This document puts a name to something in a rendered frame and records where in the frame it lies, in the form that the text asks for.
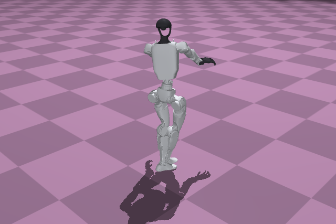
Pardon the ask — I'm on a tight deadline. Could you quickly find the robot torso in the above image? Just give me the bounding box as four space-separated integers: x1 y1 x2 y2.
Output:
151 40 179 104

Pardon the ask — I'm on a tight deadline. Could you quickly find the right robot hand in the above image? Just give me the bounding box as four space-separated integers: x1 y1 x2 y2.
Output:
199 57 216 65

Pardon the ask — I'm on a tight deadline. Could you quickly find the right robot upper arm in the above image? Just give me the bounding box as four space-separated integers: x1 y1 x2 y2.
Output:
176 41 194 58

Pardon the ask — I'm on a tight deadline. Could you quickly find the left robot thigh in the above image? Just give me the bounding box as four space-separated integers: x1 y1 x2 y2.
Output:
148 90 170 136

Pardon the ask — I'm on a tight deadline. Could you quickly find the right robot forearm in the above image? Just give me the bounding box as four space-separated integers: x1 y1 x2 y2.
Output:
190 49 202 66

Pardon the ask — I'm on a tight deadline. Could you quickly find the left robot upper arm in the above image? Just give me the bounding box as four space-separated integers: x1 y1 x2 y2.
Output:
144 44 152 57

